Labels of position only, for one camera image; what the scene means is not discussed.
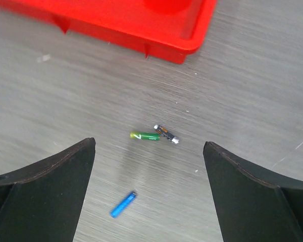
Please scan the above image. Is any red plastic tray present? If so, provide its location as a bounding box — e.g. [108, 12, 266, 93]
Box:
[0, 0, 216, 64]

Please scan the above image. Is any black battery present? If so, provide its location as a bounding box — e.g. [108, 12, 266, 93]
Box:
[154, 125, 179, 144]

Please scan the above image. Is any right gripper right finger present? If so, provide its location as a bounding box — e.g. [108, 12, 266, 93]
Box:
[203, 142, 303, 241]

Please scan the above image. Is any blue battery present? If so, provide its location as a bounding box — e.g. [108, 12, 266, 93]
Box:
[110, 192, 137, 218]

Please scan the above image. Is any green battery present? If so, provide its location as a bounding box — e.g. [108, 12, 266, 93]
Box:
[130, 132, 160, 141]

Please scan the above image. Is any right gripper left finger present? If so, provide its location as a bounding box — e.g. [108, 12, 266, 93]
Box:
[0, 138, 95, 241]

